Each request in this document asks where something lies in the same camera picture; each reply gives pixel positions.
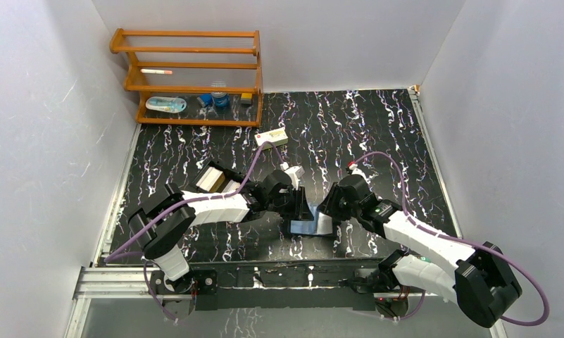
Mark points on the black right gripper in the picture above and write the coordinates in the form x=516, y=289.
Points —
x=335, y=192

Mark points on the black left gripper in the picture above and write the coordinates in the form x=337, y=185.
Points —
x=298, y=205

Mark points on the black card holder box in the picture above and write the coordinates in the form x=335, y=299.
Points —
x=216, y=178

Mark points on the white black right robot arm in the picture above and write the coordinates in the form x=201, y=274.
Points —
x=480, y=282

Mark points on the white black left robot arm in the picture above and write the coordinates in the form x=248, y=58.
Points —
x=162, y=220

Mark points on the white green red carton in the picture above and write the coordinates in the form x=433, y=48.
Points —
x=276, y=137

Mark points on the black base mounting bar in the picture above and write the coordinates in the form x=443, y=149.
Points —
x=333, y=283

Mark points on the small yellow black block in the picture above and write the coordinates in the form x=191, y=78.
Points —
x=246, y=99

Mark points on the blue jar clear lid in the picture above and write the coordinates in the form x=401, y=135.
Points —
x=220, y=96

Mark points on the small blue block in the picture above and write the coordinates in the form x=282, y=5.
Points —
x=205, y=100

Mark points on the blue white plastic package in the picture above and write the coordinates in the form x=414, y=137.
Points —
x=166, y=104

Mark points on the wooden shelf rack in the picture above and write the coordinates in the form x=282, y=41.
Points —
x=197, y=59

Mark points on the white pink marker pen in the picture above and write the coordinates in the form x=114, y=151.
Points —
x=156, y=71

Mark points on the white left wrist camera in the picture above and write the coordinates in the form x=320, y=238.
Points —
x=294, y=172

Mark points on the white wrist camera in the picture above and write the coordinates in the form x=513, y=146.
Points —
x=294, y=172
x=353, y=169

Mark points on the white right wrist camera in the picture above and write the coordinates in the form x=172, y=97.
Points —
x=353, y=169

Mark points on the aluminium frame rail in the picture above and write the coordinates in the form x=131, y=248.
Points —
x=115, y=302

